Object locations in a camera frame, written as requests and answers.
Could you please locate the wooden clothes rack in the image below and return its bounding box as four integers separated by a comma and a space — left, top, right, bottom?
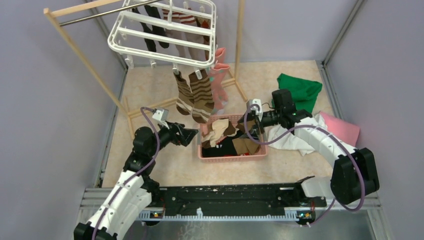
43, 0, 248, 134

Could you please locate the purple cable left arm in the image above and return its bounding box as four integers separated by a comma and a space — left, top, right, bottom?
91, 106, 162, 240

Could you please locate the orange brown argyle sock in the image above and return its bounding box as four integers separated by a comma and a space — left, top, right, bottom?
194, 16, 217, 62

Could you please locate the brown striped sock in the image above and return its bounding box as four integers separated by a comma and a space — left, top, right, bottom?
188, 69, 215, 124
173, 71, 195, 116

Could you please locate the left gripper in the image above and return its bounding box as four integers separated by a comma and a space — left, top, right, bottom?
147, 119, 198, 157

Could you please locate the green shirt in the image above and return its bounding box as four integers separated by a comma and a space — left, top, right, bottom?
277, 73, 323, 113

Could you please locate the pink plastic basket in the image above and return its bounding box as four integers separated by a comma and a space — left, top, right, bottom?
197, 123, 269, 163

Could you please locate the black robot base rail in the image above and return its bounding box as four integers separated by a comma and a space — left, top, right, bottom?
82, 175, 382, 228

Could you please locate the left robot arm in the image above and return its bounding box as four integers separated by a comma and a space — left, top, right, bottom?
73, 122, 199, 240

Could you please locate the white plastic clip hanger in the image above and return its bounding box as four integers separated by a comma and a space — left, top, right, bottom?
107, 0, 217, 77

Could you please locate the pink cloth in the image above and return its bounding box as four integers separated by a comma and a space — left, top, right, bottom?
319, 111, 360, 147

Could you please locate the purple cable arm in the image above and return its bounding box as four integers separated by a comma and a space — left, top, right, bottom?
91, 106, 162, 240
243, 103, 367, 228

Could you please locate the pink sock with teal spots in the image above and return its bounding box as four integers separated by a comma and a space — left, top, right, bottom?
214, 47, 227, 65

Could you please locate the white cloth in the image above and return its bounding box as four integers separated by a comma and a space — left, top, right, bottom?
267, 125, 315, 156

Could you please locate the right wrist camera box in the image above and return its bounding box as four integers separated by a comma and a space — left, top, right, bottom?
246, 98, 264, 122

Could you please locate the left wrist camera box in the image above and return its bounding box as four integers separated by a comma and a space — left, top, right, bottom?
152, 107, 170, 129

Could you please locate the black hanging sock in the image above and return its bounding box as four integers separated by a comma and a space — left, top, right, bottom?
130, 3, 171, 53

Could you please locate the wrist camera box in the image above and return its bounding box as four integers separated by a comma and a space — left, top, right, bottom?
246, 98, 264, 122
152, 107, 170, 129

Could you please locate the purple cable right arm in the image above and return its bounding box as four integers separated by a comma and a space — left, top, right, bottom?
243, 103, 367, 228

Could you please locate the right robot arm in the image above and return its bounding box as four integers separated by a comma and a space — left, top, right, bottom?
238, 89, 380, 212

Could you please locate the pile of socks in basket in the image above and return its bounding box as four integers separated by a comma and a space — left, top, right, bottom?
198, 115, 267, 162

